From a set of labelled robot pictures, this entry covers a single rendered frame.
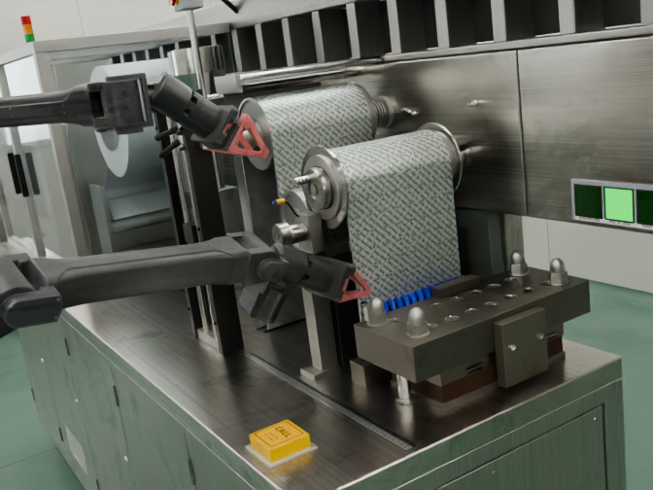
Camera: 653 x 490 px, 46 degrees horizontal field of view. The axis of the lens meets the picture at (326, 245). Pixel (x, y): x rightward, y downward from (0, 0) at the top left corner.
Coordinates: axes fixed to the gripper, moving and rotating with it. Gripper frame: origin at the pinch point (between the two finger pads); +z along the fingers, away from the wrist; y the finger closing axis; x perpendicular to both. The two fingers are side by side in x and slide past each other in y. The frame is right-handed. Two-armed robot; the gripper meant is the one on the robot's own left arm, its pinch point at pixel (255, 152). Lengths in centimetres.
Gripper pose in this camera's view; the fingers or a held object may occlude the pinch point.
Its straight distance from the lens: 128.9
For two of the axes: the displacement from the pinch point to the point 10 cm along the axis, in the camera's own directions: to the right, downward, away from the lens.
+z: 7.3, 4.4, 5.2
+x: 4.5, -8.9, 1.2
